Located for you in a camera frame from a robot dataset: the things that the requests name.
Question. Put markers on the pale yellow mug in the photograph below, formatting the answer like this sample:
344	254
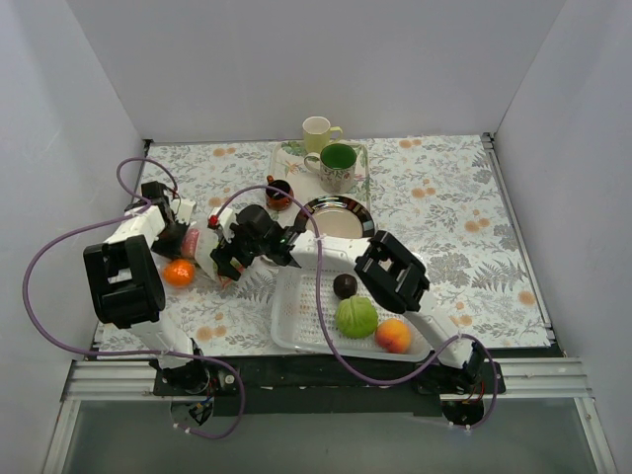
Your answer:
318	133

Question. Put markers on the floral serving tray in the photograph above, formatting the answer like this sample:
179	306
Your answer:
287	163

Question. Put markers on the green interior floral mug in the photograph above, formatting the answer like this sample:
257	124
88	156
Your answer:
335	167

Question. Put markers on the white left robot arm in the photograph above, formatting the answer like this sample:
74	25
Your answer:
127	290

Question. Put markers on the aluminium frame rail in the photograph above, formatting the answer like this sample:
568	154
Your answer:
115	380

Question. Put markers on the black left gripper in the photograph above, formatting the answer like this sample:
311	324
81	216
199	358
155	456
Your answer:
171	239

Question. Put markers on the white plastic basket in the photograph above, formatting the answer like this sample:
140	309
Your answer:
296	325

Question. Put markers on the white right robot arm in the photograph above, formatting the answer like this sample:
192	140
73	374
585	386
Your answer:
393	276

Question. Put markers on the fake peach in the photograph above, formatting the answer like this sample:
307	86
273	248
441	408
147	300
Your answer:
394	336

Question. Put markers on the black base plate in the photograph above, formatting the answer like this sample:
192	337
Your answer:
318	384

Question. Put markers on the clear zip top bag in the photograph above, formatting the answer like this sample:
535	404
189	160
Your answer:
207	241

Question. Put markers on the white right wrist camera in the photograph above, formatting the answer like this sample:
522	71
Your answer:
220	220

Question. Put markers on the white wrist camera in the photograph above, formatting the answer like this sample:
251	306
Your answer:
183	210
220	220

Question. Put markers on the small orange black cup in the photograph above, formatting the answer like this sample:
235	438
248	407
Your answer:
278	194

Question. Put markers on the fake dark plum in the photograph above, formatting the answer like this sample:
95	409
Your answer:
345	286

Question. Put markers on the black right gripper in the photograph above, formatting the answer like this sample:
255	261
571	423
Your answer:
225	259

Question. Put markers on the fake orange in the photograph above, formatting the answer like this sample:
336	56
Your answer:
179	273

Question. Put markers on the striped rim ceramic plate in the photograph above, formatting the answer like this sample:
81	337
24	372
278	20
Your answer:
336	216

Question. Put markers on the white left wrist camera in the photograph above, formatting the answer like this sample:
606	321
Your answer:
183	210

